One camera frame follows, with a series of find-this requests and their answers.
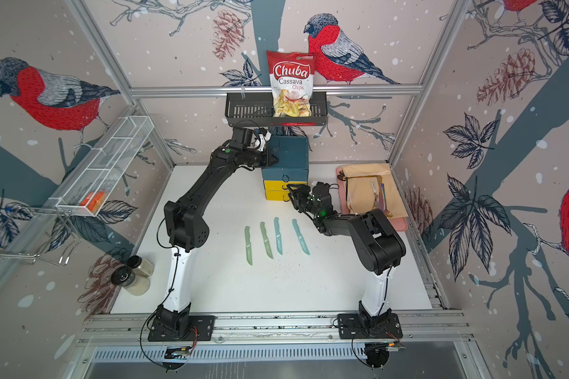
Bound horizontal aluminium bar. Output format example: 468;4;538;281
129;84;425;99

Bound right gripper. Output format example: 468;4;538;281
285;184;320;220

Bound teal top drawer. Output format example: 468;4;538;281
262;167;309;183

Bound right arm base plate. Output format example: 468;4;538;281
336;312;403;340

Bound Chuba cassava chips bag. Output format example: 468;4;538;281
266;51;315;118

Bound black capped jar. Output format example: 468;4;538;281
110;265;150;296

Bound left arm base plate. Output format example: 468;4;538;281
148;314;217;342

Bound teal drawer cabinet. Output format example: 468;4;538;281
265;136;309;202

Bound yellow drawer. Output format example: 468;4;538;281
263;180;307;191

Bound turquoise knife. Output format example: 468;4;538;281
292;219;310;255

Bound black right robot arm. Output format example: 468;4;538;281
286;182;406;317

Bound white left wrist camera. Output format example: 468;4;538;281
251;129;272;152

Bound wire hook rack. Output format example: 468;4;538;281
0;205;82;267

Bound aluminium frame post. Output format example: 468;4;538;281
65;0;175;171

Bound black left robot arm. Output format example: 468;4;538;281
155;141;278;338

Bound red packet in rack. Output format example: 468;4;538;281
80;191;107;213

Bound gold spoon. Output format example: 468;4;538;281
336;172;395;219

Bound light green knife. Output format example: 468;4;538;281
244;226;253;266

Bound aluminium rail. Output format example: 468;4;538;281
76;309;475;346

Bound black wire basket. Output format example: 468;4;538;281
224;91;329;128

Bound pink tray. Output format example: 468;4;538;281
335;164;409;233

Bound teal knife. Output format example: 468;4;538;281
273;217;283;255

